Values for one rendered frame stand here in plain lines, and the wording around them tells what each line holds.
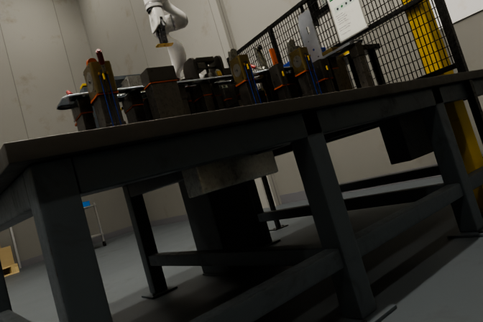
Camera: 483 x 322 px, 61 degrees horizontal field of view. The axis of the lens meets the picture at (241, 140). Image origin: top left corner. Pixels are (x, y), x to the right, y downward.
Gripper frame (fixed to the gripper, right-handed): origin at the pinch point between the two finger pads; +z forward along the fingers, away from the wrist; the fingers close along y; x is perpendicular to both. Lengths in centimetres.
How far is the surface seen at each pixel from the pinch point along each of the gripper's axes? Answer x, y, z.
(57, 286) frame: -72, 93, 84
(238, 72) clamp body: 21.2, 24.6, 28.6
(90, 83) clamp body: -44, 32, 27
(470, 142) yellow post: 129, 49, 89
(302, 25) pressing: 89, -2, -2
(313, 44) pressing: 89, 2, 11
